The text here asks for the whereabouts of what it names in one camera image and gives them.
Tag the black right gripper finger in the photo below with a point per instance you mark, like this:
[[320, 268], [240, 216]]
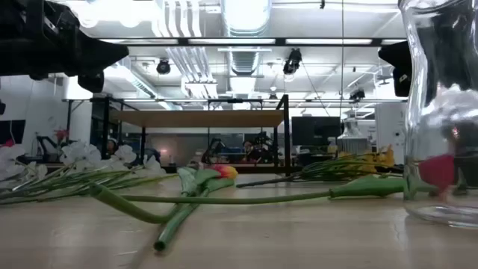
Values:
[[402, 84], [397, 54]]

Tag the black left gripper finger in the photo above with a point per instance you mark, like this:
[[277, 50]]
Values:
[[91, 82], [97, 54]]

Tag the white flower bunch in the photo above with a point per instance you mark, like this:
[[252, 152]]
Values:
[[80, 151]]

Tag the dark green stem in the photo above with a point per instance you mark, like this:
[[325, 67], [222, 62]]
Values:
[[377, 158]]

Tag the yellow tulip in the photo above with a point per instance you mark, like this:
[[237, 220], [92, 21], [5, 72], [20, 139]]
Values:
[[226, 172]]

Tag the bright red tulip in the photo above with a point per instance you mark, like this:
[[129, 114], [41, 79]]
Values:
[[231, 200]]

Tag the red background flowers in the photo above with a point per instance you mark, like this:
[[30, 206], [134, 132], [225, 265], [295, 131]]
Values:
[[61, 134]]

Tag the wooden shelf with black legs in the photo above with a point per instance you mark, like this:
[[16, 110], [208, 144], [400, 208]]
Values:
[[194, 119]]

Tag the large clear glass vase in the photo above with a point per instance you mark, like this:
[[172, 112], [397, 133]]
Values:
[[429, 127]]

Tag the person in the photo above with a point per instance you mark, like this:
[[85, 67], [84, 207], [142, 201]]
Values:
[[248, 147], [112, 145]]

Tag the black ceiling spotlight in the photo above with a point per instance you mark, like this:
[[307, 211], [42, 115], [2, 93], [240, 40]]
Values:
[[163, 67]]

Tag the black monitor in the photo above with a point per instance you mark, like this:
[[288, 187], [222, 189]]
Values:
[[13, 130], [315, 130]]

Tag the black overhead camera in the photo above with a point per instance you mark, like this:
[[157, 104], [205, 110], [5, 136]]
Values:
[[293, 61]]

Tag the black aluminium rig frame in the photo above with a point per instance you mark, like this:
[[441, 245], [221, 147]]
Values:
[[280, 41]]

